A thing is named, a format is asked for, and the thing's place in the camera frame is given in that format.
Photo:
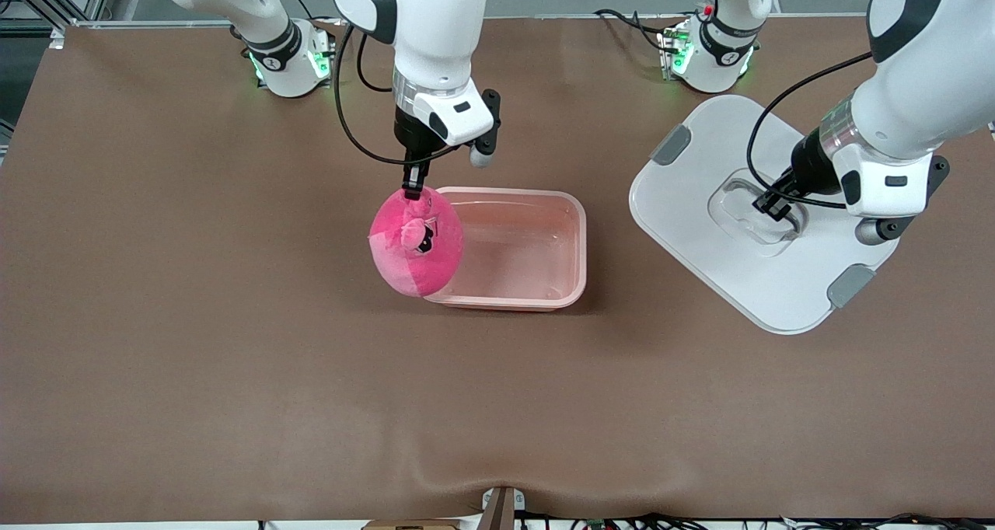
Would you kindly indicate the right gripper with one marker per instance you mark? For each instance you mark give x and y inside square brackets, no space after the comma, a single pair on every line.
[410,137]

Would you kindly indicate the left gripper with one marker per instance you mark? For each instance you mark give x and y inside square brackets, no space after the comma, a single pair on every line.
[808,165]

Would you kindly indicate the pink plush toy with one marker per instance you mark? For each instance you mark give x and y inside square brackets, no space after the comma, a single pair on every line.
[404,258]

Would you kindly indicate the white box lid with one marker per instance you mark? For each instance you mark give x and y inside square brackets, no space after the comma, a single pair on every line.
[684,227]

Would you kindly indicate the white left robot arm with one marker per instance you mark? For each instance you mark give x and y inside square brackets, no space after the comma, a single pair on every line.
[917,87]

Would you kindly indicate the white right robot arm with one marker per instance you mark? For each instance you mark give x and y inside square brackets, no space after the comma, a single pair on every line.
[435,33]

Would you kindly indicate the pink plastic box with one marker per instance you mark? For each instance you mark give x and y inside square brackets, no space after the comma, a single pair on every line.
[528,242]

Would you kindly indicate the brown table mat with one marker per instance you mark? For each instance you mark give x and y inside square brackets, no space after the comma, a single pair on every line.
[497,406]

